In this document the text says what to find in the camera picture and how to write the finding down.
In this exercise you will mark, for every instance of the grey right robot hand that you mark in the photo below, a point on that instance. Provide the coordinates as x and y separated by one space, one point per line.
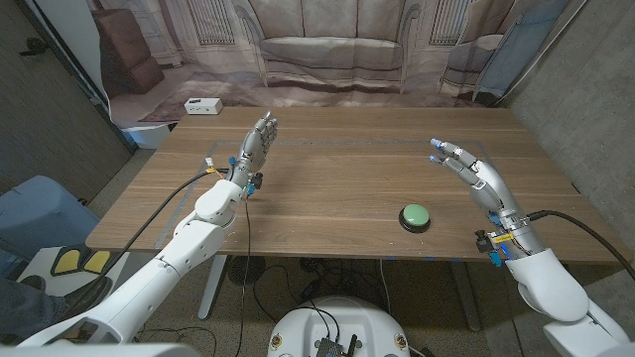
491 191

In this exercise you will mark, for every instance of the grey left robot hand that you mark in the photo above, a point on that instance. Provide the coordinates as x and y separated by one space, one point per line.
254 149

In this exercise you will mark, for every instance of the green push button black base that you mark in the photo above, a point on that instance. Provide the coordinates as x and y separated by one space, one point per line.
416 215

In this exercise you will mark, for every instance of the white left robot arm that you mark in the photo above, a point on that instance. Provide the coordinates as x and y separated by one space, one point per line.
149 282

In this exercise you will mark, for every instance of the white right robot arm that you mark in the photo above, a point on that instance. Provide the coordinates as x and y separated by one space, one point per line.
550 287

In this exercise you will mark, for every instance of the white power box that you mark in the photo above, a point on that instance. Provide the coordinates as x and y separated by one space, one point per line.
203 105

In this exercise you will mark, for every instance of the grey table leg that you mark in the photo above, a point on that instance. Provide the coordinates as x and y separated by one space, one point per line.
466 297

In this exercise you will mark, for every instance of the round black floor fan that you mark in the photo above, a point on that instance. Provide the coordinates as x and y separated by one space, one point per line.
255 270

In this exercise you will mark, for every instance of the printed living room backdrop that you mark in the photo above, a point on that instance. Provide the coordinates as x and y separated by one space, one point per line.
332 49

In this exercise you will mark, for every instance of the white table leg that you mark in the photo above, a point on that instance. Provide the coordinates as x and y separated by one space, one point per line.
213 287

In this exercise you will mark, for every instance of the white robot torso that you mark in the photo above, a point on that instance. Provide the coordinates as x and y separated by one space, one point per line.
342 317

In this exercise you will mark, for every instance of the black electronics module on torso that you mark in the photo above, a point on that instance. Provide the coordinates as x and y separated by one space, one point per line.
330 347

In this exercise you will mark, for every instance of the white mat yellow foot marks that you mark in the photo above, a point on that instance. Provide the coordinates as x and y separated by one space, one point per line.
67 261

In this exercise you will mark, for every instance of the black shoe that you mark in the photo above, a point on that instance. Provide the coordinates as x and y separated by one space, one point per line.
32 282
89 295

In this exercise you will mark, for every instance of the blue plastic bin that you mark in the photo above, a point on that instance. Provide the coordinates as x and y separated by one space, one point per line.
35 213

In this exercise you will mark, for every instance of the person's leg in jeans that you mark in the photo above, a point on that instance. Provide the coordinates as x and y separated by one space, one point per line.
25 307

